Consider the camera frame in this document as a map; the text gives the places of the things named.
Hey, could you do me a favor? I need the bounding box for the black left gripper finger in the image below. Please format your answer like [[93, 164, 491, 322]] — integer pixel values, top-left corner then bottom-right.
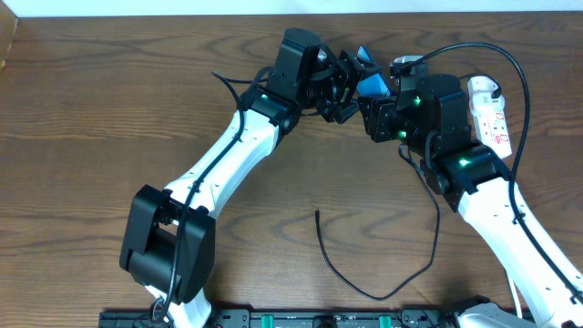
[[334, 101, 359, 124], [359, 58, 382, 80]]

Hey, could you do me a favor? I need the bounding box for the blue screen smartphone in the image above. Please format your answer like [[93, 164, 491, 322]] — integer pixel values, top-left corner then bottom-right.
[[356, 45, 395, 97]]

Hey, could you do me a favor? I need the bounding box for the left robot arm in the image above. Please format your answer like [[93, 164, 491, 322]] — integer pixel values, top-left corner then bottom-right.
[[119, 28, 380, 327]]

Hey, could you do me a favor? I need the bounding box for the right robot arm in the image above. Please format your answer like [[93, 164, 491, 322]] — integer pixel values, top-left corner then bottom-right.
[[356, 72, 582, 327]]

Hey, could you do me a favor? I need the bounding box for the white charger adapter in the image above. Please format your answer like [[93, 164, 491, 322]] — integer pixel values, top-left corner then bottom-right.
[[467, 76, 506, 117]]

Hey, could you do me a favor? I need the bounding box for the white power strip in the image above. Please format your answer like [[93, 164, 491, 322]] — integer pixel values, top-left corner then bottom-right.
[[469, 95, 512, 159]]

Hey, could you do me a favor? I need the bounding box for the white power strip cord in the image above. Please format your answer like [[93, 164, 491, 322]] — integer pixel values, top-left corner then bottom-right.
[[506, 268, 524, 320]]

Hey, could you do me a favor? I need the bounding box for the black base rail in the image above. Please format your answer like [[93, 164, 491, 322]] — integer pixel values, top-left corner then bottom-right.
[[97, 295, 534, 328]]

